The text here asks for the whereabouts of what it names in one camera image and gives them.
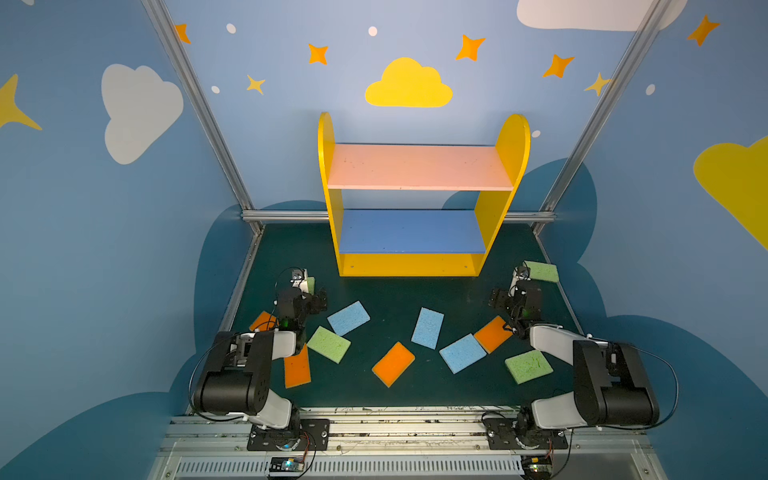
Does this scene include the blue sponge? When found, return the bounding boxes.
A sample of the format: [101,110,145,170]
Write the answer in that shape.
[328,301,370,337]
[411,307,444,350]
[439,334,487,374]

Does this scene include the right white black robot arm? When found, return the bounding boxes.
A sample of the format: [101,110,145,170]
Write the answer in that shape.
[489,280,680,436]

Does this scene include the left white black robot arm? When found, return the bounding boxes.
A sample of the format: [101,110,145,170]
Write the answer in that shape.
[188,287,328,435]

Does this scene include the yellow shelf pink blue boards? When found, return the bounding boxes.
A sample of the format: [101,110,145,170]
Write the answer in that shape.
[317,112,532,277]

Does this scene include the orange sponge far left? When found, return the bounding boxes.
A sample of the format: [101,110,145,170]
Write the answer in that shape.
[249,311,278,332]

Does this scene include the orange sponge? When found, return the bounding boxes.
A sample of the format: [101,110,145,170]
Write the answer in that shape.
[372,342,415,388]
[249,311,278,332]
[474,316,514,354]
[283,345,311,389]

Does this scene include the orange sponge right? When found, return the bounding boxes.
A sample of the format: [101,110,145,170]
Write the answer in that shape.
[474,316,514,354]

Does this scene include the orange sponge front left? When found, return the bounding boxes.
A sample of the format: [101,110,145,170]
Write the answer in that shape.
[283,345,311,389]

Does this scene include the orange sponge centre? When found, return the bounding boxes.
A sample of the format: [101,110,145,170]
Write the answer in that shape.
[372,342,415,388]

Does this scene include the right controller board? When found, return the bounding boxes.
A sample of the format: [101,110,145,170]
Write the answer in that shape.
[520,456,553,480]

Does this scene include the controller board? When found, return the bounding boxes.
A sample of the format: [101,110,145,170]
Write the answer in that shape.
[520,456,553,480]
[268,457,306,477]

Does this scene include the left controller board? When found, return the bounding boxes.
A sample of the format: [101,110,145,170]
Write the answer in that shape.
[268,457,306,477]

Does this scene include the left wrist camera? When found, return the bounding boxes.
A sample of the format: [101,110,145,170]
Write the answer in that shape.
[291,269,309,293]

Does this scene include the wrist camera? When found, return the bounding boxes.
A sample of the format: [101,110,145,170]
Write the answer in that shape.
[509,265,530,294]
[291,269,309,293]

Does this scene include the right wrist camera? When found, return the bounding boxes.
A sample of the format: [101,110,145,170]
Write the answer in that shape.
[509,265,530,294]

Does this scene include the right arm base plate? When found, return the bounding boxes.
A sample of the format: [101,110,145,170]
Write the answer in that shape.
[481,417,569,450]

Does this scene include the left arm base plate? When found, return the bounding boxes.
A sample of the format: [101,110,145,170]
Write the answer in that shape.
[246,418,330,452]

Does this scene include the aluminium rail base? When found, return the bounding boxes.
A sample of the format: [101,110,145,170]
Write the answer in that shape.
[149,406,666,479]

